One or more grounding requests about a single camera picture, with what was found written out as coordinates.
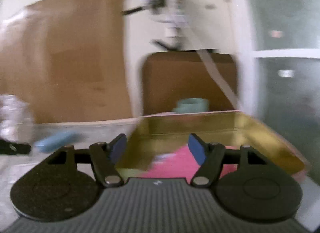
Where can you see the frosted glass window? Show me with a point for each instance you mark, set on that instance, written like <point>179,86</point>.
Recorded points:
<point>285,22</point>

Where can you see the clear plastic bag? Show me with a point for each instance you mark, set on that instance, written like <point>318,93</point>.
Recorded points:
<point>13,117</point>

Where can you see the pink tin box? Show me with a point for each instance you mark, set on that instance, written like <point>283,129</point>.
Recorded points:
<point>200,125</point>

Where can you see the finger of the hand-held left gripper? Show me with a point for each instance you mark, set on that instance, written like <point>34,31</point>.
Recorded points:
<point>15,148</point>
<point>57,141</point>

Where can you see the pink towel cloth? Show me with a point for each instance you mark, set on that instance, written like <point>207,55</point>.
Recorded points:
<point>180,165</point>

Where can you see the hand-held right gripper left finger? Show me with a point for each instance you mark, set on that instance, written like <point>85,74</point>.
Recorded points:
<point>118,146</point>

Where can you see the brown chair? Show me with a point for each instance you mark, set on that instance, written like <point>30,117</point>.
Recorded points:
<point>180,80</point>

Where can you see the teal cup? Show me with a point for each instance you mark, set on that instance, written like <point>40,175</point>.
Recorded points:
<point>192,105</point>

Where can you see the grey floral tablecloth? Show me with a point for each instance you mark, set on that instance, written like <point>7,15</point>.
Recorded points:
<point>15,170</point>

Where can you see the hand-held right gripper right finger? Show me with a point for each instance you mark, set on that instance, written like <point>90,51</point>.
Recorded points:
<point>197,149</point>

